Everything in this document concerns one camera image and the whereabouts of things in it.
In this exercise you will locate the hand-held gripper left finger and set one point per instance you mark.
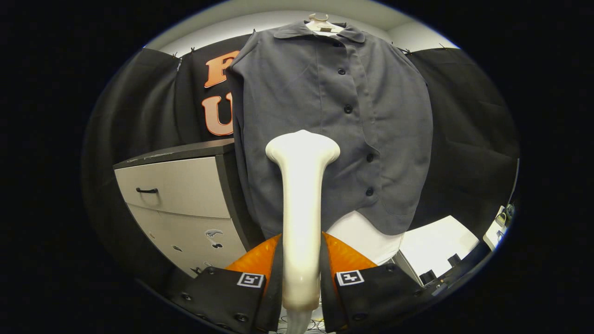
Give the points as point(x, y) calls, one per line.
point(274, 301)

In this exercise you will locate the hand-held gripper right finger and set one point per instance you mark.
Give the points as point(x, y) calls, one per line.
point(330, 306)

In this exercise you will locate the grey button shirt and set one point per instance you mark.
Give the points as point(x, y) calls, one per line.
point(287, 93)

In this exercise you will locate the white mannequin torso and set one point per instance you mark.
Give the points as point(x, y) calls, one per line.
point(366, 236)

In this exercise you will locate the small black box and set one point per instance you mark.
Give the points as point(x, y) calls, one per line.
point(455, 260)
point(428, 277)

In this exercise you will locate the white low platform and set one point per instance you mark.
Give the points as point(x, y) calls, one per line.
point(436, 241)

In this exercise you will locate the grey drawer cabinet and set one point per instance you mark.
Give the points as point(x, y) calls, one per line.
point(181, 185)

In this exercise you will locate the white side table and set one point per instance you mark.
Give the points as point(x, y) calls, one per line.
point(489, 239)

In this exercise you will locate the pale tape roll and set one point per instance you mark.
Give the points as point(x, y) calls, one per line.
point(501, 219)

